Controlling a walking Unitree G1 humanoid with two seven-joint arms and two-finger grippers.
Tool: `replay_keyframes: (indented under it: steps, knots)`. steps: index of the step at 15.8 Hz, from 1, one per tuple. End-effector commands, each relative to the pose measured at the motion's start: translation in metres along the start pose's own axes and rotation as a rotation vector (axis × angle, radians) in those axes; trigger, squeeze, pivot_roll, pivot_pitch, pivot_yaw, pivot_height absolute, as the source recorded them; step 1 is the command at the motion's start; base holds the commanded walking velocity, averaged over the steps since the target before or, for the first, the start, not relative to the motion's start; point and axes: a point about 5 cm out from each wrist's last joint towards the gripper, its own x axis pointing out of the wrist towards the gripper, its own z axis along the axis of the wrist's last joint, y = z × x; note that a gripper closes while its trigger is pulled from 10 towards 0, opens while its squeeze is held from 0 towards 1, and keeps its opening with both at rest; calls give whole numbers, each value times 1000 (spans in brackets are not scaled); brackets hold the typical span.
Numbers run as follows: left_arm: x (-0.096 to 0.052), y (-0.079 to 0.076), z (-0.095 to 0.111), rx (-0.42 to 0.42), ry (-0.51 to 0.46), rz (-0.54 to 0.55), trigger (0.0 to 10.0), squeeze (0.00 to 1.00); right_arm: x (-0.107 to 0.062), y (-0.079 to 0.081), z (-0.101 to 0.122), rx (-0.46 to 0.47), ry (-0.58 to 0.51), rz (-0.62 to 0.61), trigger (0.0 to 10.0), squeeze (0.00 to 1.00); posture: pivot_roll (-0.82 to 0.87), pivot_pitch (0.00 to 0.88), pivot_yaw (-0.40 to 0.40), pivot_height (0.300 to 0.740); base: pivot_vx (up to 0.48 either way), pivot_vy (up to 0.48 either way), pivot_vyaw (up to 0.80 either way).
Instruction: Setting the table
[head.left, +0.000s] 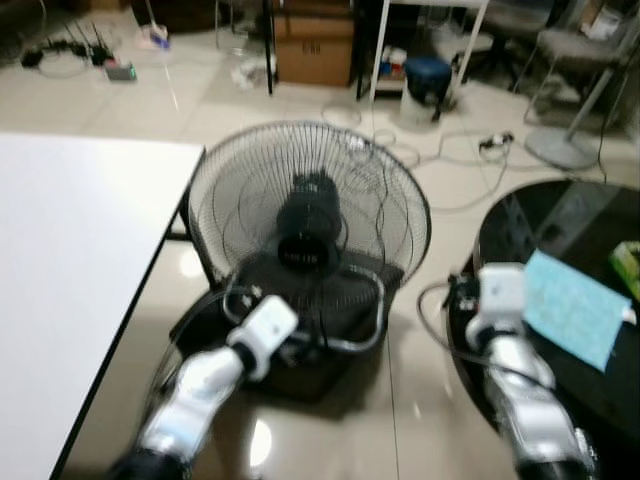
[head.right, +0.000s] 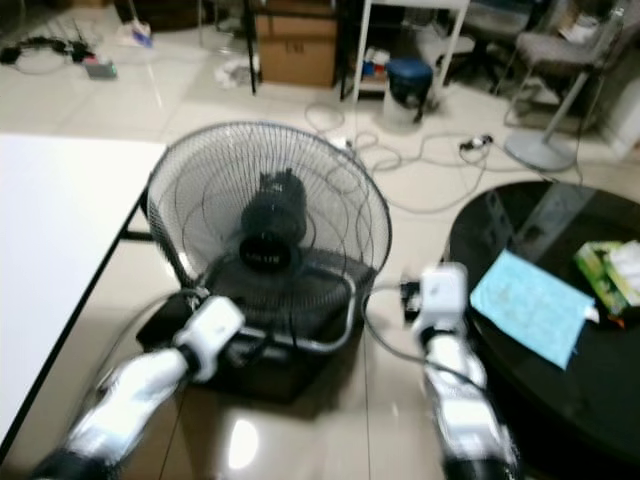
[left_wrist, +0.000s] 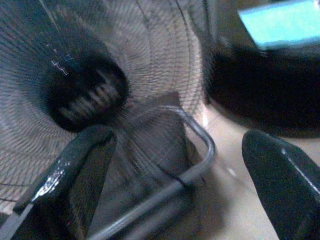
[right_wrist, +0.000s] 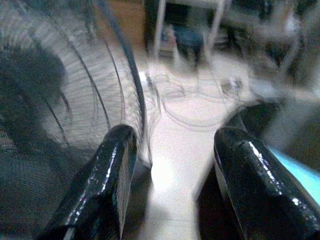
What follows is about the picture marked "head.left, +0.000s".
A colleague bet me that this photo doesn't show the light blue placemat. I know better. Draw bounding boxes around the light blue placemat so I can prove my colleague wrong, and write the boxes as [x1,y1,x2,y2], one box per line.
[522,249,635,372]

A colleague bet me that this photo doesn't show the black round glass table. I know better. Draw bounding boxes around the black round glass table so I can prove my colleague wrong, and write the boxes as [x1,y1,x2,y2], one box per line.
[446,179,640,480]

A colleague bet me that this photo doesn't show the green tissue box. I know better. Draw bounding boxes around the green tissue box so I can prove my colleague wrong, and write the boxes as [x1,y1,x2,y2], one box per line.
[609,240,640,302]

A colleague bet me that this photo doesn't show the grey round base floor stand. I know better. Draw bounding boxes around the grey round base floor stand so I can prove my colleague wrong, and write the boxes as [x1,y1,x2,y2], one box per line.
[524,38,640,172]

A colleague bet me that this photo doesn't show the white bin blue lid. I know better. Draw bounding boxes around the white bin blue lid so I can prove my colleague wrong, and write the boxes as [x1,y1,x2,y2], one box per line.
[399,56,454,130]

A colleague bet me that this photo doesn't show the grey office chair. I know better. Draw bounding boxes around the grey office chair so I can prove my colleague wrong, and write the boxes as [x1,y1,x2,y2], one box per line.
[518,0,640,123]

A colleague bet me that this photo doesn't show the crumpled white plastic bag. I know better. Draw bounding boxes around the crumpled white plastic bag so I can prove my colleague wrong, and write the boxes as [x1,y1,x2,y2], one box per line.
[231,58,268,91]

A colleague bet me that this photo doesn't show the brown cardboard box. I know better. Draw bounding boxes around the brown cardboard box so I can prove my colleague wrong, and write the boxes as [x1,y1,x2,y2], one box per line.
[271,12,357,88]

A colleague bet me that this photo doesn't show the small green grey device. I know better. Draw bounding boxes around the small green grey device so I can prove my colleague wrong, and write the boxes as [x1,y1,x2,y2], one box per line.
[104,62,139,82]

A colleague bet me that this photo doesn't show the white blue bag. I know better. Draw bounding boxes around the white blue bag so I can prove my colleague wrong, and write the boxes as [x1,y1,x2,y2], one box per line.
[138,24,172,52]

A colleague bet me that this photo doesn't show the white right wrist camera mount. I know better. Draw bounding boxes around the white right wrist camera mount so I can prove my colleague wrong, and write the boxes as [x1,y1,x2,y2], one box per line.
[464,263,529,343]

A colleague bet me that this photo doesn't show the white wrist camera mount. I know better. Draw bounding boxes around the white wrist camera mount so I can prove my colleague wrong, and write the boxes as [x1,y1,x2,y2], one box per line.
[227,295,301,383]
[464,263,529,343]

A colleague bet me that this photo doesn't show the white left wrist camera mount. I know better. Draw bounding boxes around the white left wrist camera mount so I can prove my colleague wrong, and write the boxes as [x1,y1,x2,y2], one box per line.
[227,295,301,383]

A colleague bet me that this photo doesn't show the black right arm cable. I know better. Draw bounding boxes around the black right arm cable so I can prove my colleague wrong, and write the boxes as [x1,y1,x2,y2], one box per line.
[415,279,557,393]

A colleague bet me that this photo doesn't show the grey floor cable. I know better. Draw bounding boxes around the grey floor cable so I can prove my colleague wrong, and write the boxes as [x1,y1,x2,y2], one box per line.
[320,100,513,214]

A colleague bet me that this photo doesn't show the black floor fan wire grille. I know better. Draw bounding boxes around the black floor fan wire grille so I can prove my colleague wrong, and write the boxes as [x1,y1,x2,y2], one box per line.
[168,120,433,403]

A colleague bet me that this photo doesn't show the black power plug on cable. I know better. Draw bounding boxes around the black power plug on cable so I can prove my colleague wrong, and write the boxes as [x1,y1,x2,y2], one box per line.
[478,131,517,154]

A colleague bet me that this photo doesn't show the white table black frame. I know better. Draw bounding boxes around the white table black frame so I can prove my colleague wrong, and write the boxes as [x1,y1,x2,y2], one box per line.
[0,131,207,480]

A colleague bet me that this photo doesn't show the white desk frame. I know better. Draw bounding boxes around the white desk frame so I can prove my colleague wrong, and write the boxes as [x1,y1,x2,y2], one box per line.
[368,0,492,104]

